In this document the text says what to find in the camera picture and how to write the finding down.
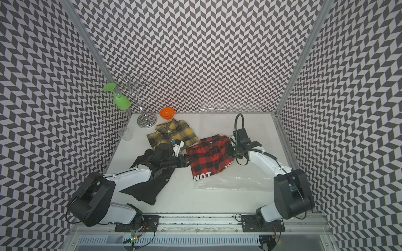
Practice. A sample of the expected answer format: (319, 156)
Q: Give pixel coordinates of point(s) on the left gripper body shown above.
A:
(175, 162)

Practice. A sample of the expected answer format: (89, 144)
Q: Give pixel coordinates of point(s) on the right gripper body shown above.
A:
(233, 151)

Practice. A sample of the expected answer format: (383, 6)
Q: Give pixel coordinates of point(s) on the red black plaid shirt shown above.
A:
(209, 157)

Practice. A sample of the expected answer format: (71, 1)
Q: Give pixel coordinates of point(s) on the clear plastic vacuum bag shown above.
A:
(237, 178)

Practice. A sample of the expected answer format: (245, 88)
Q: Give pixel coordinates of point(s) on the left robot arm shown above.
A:
(94, 201)

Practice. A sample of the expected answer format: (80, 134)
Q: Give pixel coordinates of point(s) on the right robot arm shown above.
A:
(291, 187)

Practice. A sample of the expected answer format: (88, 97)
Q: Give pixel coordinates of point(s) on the yellow plaid shirt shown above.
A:
(173, 130)

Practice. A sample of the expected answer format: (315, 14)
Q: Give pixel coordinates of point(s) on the black folded shirt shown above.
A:
(148, 191)

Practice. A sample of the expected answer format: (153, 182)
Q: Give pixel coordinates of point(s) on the orange bowl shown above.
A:
(167, 113)

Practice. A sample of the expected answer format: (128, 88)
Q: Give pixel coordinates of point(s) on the chrome glass holder stand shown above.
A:
(132, 85)

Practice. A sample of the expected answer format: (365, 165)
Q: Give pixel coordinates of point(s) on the clear glass cup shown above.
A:
(125, 133)

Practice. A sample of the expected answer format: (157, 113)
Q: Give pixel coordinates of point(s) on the green plastic wine glass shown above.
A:
(120, 100)

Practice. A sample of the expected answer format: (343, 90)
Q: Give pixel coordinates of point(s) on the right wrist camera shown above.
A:
(242, 136)

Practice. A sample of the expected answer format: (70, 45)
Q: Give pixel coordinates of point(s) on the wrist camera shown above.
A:
(177, 146)
(242, 136)

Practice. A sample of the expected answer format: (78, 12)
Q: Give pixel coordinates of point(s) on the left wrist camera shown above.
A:
(177, 146)

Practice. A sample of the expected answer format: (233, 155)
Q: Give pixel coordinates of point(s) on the aluminium front rail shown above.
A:
(229, 223)

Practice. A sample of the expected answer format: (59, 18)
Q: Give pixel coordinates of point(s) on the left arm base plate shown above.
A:
(144, 223)

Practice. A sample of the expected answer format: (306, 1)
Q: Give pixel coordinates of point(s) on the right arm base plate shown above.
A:
(255, 223)

